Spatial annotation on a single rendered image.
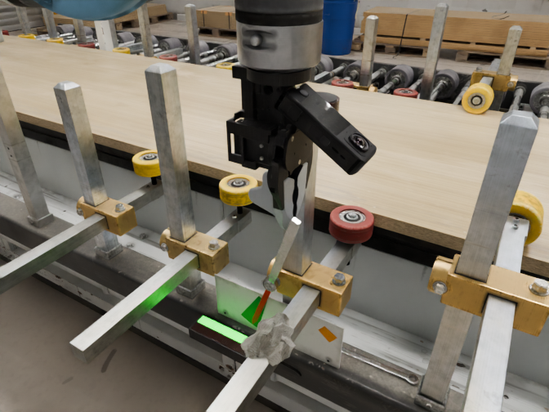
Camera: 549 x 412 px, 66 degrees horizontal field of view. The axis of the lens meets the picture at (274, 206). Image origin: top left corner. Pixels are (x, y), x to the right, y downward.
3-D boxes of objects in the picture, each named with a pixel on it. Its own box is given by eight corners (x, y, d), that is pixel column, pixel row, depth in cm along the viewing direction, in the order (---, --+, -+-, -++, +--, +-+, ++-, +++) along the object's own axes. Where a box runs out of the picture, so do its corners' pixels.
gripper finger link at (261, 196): (256, 217, 59) (255, 158, 54) (293, 230, 56) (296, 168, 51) (243, 229, 56) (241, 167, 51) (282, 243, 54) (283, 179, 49)
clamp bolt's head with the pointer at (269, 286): (253, 333, 77) (276, 286, 68) (243, 325, 78) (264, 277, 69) (258, 327, 79) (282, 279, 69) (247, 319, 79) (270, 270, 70)
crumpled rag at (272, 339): (278, 374, 53) (278, 362, 52) (234, 351, 56) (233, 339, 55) (310, 328, 60) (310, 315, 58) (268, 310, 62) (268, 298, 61)
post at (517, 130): (439, 414, 66) (541, 121, 41) (417, 403, 67) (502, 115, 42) (444, 396, 68) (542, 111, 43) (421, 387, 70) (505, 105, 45)
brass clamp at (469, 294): (537, 341, 50) (552, 311, 47) (423, 300, 56) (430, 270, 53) (540, 308, 55) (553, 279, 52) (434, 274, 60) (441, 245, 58)
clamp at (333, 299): (338, 318, 67) (341, 294, 64) (266, 288, 72) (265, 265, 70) (351, 296, 71) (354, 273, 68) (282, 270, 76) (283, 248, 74)
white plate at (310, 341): (338, 370, 72) (343, 329, 67) (216, 313, 83) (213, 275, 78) (339, 368, 73) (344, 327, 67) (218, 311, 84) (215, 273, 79)
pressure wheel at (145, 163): (175, 203, 101) (168, 159, 95) (140, 208, 99) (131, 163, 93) (171, 187, 108) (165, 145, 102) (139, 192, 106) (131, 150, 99)
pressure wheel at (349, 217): (359, 282, 77) (365, 230, 71) (319, 268, 81) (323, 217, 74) (372, 258, 83) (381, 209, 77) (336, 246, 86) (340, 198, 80)
